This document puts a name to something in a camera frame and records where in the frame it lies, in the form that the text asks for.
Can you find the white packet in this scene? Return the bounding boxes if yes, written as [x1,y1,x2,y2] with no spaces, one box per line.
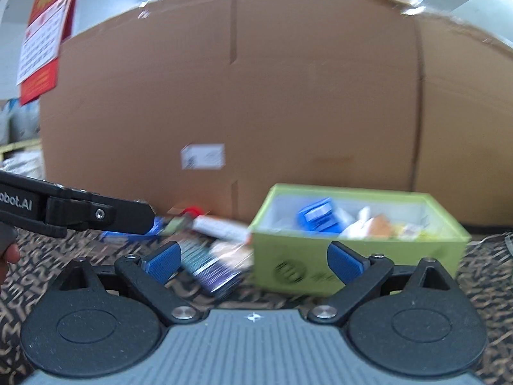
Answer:
[339,206,371,237]

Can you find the grey plastic bag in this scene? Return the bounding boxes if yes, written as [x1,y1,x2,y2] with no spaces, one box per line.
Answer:
[8,101,41,146]

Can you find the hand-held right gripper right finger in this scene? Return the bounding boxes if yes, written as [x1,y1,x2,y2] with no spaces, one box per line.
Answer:
[312,241,461,323]

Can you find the person's left hand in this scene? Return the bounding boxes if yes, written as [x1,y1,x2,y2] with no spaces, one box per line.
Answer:
[0,244,20,285]

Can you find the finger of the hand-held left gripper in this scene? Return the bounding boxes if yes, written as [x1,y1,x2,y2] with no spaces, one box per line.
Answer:
[46,186,156,236]

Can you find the dark striped packet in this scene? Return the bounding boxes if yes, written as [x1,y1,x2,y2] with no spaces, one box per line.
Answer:
[178,238,243,299]

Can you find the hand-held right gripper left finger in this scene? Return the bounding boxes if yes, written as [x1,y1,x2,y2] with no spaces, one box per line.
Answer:
[52,241,200,323]

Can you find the black tan letter-print mat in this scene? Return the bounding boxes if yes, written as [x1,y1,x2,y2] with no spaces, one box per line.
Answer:
[0,217,513,385]

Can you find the white shipping label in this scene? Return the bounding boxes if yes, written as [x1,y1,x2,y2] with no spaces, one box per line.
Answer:
[181,143,226,170]

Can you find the white box with orange edge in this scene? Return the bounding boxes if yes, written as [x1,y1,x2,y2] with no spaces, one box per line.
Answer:
[194,214,257,243]

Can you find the pale pink packet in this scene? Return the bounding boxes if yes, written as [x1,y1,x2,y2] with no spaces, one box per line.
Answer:
[210,241,254,271]

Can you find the red wall poster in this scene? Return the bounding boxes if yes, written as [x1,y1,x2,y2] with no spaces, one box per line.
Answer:
[16,0,85,107]

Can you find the pale orange patterned packet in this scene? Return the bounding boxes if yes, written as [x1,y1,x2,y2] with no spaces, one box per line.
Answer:
[366,214,395,238]

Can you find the blue box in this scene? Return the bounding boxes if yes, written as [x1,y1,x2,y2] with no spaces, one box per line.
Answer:
[297,198,341,233]

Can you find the large cardboard box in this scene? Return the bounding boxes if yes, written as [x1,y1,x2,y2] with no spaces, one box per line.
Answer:
[38,0,513,225]

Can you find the light green box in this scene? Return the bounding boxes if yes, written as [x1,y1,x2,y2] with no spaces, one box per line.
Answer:
[248,183,473,298]

